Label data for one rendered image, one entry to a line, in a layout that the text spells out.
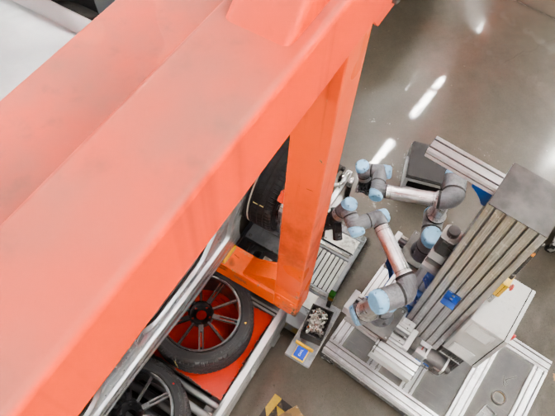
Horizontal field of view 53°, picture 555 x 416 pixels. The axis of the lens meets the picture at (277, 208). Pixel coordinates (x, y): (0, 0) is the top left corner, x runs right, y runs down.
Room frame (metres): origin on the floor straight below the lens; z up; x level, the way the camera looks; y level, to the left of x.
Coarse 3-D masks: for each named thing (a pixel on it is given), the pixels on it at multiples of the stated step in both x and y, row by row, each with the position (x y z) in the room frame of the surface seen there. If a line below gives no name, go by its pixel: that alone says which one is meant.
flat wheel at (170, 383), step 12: (156, 360) 0.86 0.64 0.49; (144, 372) 0.78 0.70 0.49; (156, 372) 0.78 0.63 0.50; (168, 372) 0.79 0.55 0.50; (168, 384) 0.72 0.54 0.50; (180, 384) 0.73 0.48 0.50; (168, 396) 0.66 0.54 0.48; (180, 396) 0.66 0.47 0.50; (120, 408) 0.58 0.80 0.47; (132, 408) 0.59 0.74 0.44; (144, 408) 0.58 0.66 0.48; (180, 408) 0.60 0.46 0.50
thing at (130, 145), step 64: (128, 0) 0.74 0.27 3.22; (192, 0) 0.75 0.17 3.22; (256, 0) 0.40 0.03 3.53; (320, 0) 0.41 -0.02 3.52; (384, 0) 0.53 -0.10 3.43; (64, 64) 0.59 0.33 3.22; (128, 64) 0.60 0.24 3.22; (192, 64) 0.33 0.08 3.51; (256, 64) 0.34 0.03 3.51; (320, 64) 0.39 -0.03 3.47; (0, 128) 0.46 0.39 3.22; (64, 128) 0.47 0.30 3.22; (128, 128) 0.26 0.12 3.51; (192, 128) 0.27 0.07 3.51; (256, 128) 0.29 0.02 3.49; (0, 192) 0.36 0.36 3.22; (64, 192) 0.20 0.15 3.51; (128, 192) 0.20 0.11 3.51; (192, 192) 0.21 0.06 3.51; (0, 256) 0.15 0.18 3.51; (64, 256) 0.15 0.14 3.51; (128, 256) 0.16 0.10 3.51; (192, 256) 0.20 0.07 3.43; (0, 320) 0.10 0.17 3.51; (64, 320) 0.11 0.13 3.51; (128, 320) 0.13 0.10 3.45; (0, 384) 0.07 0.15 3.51; (64, 384) 0.08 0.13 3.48
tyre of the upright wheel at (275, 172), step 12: (288, 144) 2.01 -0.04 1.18; (276, 156) 1.92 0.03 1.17; (264, 168) 1.85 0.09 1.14; (276, 168) 1.85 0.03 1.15; (264, 180) 1.79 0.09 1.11; (276, 180) 1.79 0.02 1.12; (264, 192) 1.74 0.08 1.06; (276, 192) 1.73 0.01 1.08; (252, 204) 1.71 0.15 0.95; (264, 204) 1.69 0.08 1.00; (276, 204) 1.70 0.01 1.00; (252, 216) 1.69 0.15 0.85; (264, 216) 1.66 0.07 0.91; (264, 228) 1.66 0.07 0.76; (276, 228) 1.72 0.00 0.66
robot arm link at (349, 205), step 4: (348, 196) 1.47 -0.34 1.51; (344, 200) 1.45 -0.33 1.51; (348, 200) 1.45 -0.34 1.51; (352, 200) 1.46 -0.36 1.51; (340, 204) 1.45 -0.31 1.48; (344, 204) 1.43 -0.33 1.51; (348, 204) 1.43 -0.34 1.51; (352, 204) 1.43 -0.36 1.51; (356, 204) 1.44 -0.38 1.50; (336, 208) 1.45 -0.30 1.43; (340, 208) 1.43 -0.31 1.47; (344, 208) 1.41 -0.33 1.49; (348, 208) 1.41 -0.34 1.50; (352, 208) 1.41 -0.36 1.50; (356, 208) 1.43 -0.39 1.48; (336, 212) 1.43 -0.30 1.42; (340, 212) 1.41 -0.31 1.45; (344, 212) 1.40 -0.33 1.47; (348, 212) 1.40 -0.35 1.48; (352, 212) 1.40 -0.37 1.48; (340, 216) 1.41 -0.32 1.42
